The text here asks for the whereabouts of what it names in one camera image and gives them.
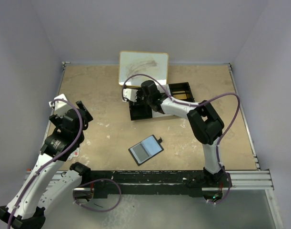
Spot black leather card holder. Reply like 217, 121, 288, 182
128, 135, 164, 166

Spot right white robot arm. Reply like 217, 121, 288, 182
141, 80, 225, 187

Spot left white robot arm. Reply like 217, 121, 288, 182
0, 99, 93, 229

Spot gold card in tray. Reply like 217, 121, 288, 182
172, 91, 191, 101

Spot black and white compartment tray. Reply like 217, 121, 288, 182
129, 82, 195, 121

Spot clear plastic packet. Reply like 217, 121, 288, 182
67, 147, 80, 160

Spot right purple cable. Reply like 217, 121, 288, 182
121, 73, 241, 206

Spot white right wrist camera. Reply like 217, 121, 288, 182
122, 88, 138, 102

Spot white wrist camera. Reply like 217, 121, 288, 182
48, 94, 72, 117
122, 88, 138, 102

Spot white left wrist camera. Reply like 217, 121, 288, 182
48, 94, 72, 117

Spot white board with wooden frame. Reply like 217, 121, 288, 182
119, 51, 169, 86

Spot aluminium table frame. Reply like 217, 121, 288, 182
44, 63, 275, 229

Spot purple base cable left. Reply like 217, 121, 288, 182
72, 178, 122, 212

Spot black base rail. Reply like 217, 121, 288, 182
78, 170, 232, 198

